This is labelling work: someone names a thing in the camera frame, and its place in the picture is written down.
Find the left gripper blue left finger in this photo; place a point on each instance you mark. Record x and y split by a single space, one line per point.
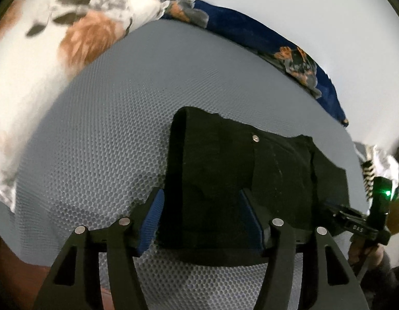
150 222

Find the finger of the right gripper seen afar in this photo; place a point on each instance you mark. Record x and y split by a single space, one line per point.
341 216

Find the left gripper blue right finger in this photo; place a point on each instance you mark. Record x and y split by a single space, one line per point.
261 219

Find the black pants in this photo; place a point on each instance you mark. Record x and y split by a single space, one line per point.
205 220

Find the person's right hand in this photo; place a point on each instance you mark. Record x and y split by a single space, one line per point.
366 256

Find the white patterned cloth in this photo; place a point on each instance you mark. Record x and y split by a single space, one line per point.
376 161

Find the grey mesh mattress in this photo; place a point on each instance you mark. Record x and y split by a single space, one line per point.
91 164

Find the white floral pillow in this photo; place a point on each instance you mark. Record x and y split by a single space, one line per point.
44 44

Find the navy floral blanket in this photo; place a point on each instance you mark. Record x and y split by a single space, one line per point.
266 43

